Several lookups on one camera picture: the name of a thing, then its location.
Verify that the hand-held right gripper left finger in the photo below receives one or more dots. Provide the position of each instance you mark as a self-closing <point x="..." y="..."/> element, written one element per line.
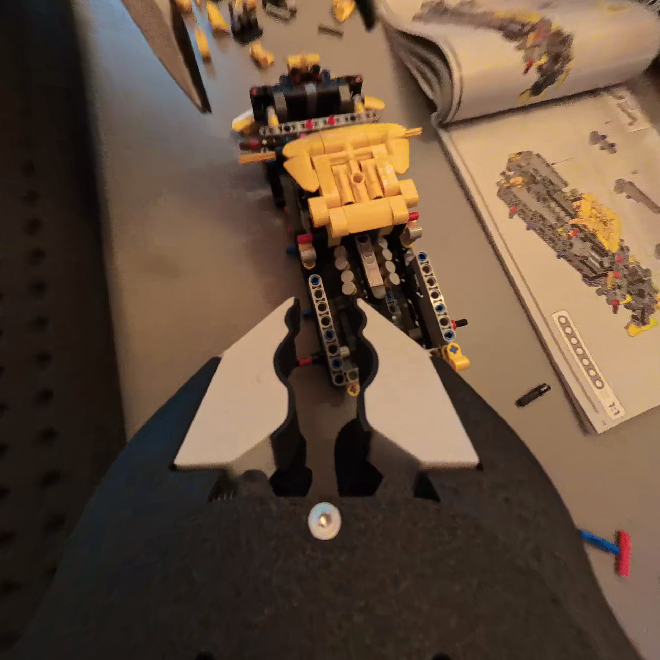
<point x="242" y="407"/>

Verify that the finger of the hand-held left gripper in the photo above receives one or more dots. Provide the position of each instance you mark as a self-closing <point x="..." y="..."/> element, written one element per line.
<point x="165" y="46"/>

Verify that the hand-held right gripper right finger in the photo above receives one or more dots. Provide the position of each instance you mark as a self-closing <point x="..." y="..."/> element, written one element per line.
<point x="412" y="407"/>

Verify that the toy car chassis model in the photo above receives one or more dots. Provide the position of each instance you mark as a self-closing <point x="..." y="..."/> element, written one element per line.
<point x="356" y="206"/>

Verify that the grey desk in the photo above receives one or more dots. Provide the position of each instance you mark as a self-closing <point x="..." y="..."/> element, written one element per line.
<point x="180" y="232"/>

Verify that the pile of loose toy bricks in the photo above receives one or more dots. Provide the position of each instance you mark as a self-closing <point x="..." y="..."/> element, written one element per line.
<point x="216" y="20"/>

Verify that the black connector pin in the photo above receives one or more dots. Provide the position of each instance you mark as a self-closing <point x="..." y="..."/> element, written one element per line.
<point x="533" y="395"/>

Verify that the red and blue axle piece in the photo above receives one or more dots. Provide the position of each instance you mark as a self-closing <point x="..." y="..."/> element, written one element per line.
<point x="621" y="554"/>

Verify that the open instruction booklet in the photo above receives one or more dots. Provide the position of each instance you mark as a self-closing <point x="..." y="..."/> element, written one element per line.
<point x="567" y="170"/>

